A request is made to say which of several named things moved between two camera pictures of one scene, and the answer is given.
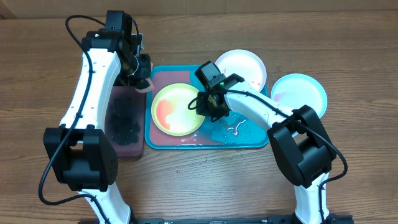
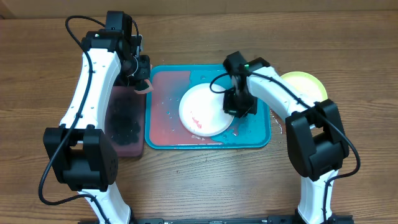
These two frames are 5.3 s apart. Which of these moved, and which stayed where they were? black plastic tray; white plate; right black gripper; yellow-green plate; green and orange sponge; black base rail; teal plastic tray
Moved: yellow-green plate; white plate; right black gripper
Stayed: teal plastic tray; black base rail; black plastic tray; green and orange sponge
